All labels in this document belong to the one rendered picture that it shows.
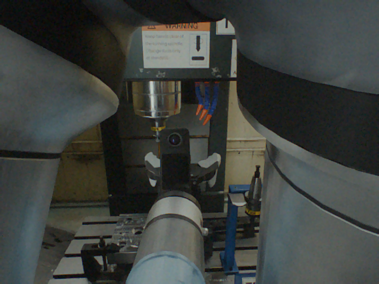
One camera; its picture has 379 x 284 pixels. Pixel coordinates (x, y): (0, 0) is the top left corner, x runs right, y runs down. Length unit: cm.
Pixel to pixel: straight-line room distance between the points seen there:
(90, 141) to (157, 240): 158
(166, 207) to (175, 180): 6
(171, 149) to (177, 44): 31
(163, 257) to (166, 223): 5
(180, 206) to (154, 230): 5
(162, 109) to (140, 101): 7
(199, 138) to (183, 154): 96
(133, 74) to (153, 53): 7
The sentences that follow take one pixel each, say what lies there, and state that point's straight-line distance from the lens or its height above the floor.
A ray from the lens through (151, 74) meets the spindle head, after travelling 62.
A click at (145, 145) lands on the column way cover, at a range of 134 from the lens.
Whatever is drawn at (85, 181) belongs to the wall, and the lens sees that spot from 198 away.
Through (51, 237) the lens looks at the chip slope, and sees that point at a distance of 166.
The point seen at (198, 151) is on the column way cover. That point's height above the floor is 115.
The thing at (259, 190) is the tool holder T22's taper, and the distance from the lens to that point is 80.
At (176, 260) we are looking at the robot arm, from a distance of 25.
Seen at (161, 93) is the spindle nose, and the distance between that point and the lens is 75.
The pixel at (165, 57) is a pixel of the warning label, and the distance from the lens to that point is 62.
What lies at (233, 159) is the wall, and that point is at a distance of 185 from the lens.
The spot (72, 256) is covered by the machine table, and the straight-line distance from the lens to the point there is 120.
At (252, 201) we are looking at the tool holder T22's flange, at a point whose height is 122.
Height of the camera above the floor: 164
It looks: 19 degrees down
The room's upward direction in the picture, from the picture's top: straight up
